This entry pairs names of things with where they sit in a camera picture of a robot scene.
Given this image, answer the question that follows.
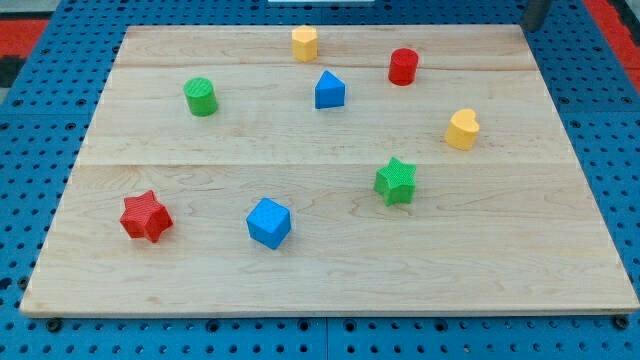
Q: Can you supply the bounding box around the yellow hexagon block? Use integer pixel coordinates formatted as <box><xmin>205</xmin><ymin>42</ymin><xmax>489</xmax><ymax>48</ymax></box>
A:
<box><xmin>291</xmin><ymin>25</ymin><xmax>318</xmax><ymax>62</ymax></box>

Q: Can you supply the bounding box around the green star block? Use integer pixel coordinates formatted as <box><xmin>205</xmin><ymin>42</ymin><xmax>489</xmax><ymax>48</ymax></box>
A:
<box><xmin>374</xmin><ymin>157</ymin><xmax>417</xmax><ymax>206</ymax></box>

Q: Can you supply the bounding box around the green cylinder block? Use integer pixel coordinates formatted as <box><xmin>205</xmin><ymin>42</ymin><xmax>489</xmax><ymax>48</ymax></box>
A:
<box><xmin>183</xmin><ymin>77</ymin><xmax>218</xmax><ymax>117</ymax></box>

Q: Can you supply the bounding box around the wooden board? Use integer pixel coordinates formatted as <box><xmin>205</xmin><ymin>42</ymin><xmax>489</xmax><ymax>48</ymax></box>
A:
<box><xmin>20</xmin><ymin>25</ymin><xmax>639</xmax><ymax>318</ymax></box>

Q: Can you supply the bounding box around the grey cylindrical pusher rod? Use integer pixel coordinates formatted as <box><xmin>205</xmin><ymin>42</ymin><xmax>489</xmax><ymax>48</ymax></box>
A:
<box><xmin>520</xmin><ymin>0</ymin><xmax>552</xmax><ymax>33</ymax></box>

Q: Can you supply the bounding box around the yellow heart block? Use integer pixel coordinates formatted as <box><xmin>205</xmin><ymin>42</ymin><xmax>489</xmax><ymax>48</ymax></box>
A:
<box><xmin>444</xmin><ymin>108</ymin><xmax>480</xmax><ymax>151</ymax></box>

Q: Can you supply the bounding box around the red star block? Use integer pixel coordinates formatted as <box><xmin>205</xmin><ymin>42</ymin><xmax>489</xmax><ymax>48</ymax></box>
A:
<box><xmin>119</xmin><ymin>190</ymin><xmax>173</xmax><ymax>243</ymax></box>

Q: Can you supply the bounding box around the blue triangle block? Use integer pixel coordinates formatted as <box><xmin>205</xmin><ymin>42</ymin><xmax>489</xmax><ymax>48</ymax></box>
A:
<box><xmin>314</xmin><ymin>70</ymin><xmax>346</xmax><ymax>109</ymax></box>

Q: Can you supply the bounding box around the red cylinder block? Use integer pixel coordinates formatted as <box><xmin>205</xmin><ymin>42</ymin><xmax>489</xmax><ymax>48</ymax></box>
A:
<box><xmin>388</xmin><ymin>48</ymin><xmax>419</xmax><ymax>86</ymax></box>

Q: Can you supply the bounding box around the blue cube block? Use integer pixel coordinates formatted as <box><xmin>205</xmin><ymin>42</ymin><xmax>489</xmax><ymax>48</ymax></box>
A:
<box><xmin>246</xmin><ymin>198</ymin><xmax>291</xmax><ymax>250</ymax></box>

